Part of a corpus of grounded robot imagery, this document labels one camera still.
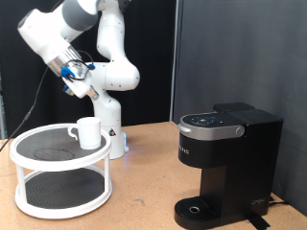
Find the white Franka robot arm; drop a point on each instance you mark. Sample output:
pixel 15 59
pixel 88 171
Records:
pixel 108 73

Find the white ceramic mug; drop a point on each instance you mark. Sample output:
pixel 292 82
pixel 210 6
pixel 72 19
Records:
pixel 89 132

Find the black tape strip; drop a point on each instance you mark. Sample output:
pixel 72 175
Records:
pixel 258 221

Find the black Keurig coffee machine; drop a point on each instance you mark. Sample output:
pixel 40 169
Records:
pixel 236 159

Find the blue mounted wrist camera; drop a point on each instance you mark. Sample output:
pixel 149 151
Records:
pixel 67 90

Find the black curtain backdrop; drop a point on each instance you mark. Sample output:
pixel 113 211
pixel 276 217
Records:
pixel 150 48

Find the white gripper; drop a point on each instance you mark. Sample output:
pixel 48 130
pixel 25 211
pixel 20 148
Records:
pixel 80 85

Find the white two-tier turntable stand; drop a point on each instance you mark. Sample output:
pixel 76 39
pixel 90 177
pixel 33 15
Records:
pixel 60 159

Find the grey metal frame pole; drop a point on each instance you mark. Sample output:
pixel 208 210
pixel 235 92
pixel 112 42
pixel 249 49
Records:
pixel 175 64

